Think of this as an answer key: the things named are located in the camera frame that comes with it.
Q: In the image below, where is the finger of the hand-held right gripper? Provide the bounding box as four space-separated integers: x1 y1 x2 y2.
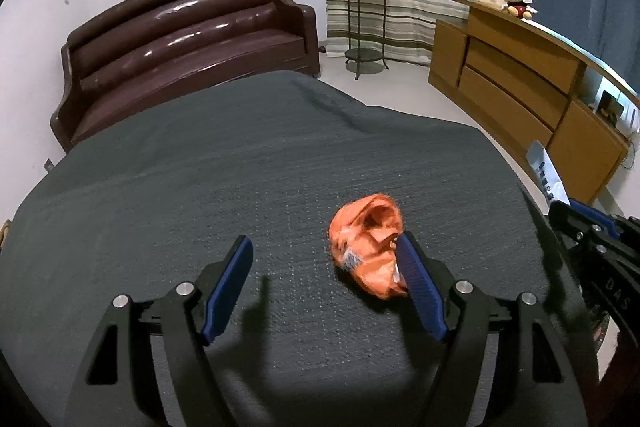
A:
548 202 588 240
570 201 623 238

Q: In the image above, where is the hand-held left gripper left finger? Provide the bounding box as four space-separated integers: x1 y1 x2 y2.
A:
64 234 255 427

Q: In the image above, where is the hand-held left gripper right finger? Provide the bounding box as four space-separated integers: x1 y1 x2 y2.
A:
395 230 590 427

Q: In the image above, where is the white squeeze tube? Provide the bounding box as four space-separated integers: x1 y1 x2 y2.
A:
526 140 569 208

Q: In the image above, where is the orange wrapper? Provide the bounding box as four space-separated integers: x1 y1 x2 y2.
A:
327 193 411 300

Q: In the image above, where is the white router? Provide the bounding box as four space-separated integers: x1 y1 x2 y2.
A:
620 102 640 135

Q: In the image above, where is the wooden cabinet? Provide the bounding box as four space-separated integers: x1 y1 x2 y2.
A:
427 0 640 205

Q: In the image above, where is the mouse plush toy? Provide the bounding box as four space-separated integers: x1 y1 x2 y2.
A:
502 0 538 19

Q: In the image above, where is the black metal plant stand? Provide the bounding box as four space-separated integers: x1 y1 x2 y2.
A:
341 0 390 81

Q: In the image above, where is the brown leather sofa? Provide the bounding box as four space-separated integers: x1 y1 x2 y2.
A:
50 0 321 154

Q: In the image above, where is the small picture frame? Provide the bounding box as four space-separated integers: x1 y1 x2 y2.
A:
596 89 626 120

